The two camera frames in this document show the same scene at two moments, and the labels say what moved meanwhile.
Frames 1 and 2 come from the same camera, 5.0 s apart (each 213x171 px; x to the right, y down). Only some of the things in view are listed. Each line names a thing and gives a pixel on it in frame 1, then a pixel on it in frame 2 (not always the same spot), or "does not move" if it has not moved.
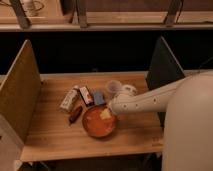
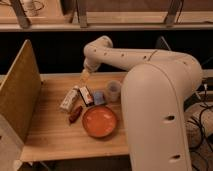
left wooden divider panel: (20, 94) does not move
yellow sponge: (105, 114) -> (84, 76)
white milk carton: (69, 98) does not move
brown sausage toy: (76, 114) does not move
